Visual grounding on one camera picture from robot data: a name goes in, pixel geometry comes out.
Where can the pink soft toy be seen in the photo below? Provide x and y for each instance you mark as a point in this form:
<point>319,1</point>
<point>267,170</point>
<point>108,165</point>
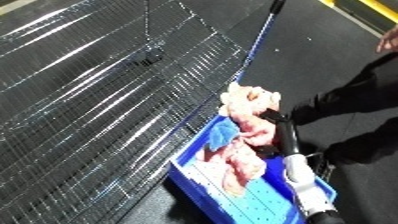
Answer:
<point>249,123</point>

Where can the pale right robot arm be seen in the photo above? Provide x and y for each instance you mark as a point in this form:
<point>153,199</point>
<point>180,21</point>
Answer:
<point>305,186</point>

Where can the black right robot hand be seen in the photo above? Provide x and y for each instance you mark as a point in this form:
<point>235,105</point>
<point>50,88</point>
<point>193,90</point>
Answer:
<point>287,133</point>

